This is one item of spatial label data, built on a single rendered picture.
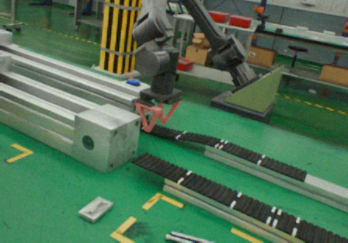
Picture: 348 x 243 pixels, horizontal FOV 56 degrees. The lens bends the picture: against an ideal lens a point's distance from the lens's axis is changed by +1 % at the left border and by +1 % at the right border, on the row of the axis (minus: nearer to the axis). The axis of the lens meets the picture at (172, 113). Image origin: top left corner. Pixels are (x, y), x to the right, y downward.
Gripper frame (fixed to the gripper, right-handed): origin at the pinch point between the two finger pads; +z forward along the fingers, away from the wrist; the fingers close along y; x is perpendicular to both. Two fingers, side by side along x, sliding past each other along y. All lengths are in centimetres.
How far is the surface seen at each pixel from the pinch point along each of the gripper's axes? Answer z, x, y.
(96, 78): -5.8, -22.3, -2.3
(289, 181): 0.6, 34.3, 1.5
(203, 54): 62, -177, -464
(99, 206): 1.5, 9.9, 32.8
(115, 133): -5.8, 3.6, 22.1
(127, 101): -5.5, -6.3, 5.0
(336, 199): 0.6, 43.5, 1.6
